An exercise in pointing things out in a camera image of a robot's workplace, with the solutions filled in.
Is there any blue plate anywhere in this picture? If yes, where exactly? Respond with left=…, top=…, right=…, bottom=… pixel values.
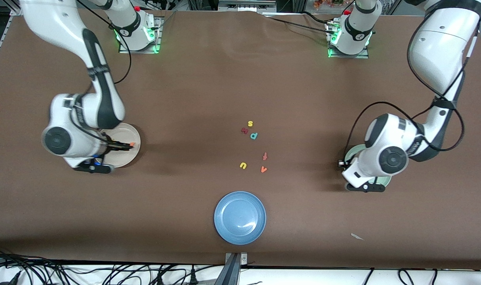
left=214, top=191, right=267, bottom=245

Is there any thin black base cable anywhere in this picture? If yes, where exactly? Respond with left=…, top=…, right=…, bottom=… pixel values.
left=264, top=16, right=334, bottom=35
left=302, top=11, right=330, bottom=25

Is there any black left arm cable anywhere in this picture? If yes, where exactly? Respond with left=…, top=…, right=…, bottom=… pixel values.
left=345, top=24, right=481, bottom=161

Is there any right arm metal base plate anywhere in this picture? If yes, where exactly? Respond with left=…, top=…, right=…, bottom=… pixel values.
left=118, top=16, right=162, bottom=54

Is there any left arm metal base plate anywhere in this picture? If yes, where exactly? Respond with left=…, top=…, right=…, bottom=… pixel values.
left=327, top=22, right=370, bottom=59

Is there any beige brown plate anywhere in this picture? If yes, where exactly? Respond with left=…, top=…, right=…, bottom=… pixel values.
left=99, top=123, right=141, bottom=169

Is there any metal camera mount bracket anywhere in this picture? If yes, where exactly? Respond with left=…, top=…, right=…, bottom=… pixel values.
left=215, top=253, right=249, bottom=285

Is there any aluminium frame profile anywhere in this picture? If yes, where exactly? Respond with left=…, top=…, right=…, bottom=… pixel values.
left=0, top=4, right=26, bottom=78

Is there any orange decorative bunch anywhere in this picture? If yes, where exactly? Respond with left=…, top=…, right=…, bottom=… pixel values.
left=314, top=0, right=346, bottom=9

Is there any brown table cover sheet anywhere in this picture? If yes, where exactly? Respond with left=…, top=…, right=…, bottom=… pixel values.
left=0, top=7, right=481, bottom=270

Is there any light green plate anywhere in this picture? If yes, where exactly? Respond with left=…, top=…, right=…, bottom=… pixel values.
left=345, top=144, right=393, bottom=190

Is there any grey metal box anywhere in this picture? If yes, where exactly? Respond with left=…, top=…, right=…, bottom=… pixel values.
left=218, top=0, right=277, bottom=12

